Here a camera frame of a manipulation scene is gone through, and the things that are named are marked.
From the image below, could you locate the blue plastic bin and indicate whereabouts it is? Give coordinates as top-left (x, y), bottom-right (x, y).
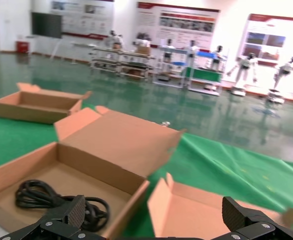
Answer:
top-left (196, 51), bottom-right (219, 60)

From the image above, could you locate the dark wall screen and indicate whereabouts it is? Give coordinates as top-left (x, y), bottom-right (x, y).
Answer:
top-left (31, 11), bottom-right (63, 40)

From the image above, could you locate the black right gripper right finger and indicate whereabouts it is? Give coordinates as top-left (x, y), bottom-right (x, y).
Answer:
top-left (212, 196), bottom-right (293, 240)

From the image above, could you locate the wide red-framed wall poster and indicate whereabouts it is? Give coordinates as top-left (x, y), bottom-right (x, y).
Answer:
top-left (136, 1), bottom-right (221, 48)

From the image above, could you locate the low metal shelving rack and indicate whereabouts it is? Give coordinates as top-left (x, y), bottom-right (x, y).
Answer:
top-left (90, 47), bottom-right (155, 80)

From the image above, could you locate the cardboard box holding cables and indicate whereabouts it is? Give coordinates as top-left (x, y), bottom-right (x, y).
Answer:
top-left (147, 172), bottom-right (293, 238)

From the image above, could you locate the narrow open cardboard box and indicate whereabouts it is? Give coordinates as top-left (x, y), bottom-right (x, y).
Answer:
top-left (0, 82), bottom-right (94, 125)

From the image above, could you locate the white frame rack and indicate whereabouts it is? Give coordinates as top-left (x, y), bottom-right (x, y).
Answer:
top-left (153, 47), bottom-right (188, 88)

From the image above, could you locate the green panel workbench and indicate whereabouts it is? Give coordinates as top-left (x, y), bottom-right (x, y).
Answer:
top-left (181, 66), bottom-right (224, 97)

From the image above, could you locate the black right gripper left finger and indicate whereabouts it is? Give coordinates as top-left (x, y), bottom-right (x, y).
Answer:
top-left (0, 194), bottom-right (90, 240)

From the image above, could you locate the red-framed poster with photos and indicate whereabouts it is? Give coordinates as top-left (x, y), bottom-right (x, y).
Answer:
top-left (241, 13), bottom-right (293, 63)

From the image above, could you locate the red box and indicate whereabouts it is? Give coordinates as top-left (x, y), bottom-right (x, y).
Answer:
top-left (16, 40), bottom-right (30, 54)

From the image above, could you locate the green table cloth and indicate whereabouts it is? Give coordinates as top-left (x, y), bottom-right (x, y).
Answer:
top-left (0, 99), bottom-right (293, 236)

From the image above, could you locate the wide cardboard box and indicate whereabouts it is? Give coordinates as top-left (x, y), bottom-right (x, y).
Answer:
top-left (0, 105), bottom-right (187, 240)

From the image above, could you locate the white red wall poster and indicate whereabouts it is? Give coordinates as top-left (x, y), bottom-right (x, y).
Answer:
top-left (50, 0), bottom-right (115, 41)

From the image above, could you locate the white humanoid robot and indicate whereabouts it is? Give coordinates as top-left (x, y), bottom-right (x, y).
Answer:
top-left (266, 56), bottom-right (293, 105)
top-left (186, 39), bottom-right (198, 66)
top-left (226, 53), bottom-right (260, 97)
top-left (164, 38), bottom-right (175, 63)
top-left (133, 32), bottom-right (152, 49)
top-left (105, 30), bottom-right (124, 50)
top-left (211, 45), bottom-right (225, 72)

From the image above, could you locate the black power cable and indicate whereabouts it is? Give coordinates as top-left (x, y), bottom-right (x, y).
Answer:
top-left (15, 179), bottom-right (111, 232)

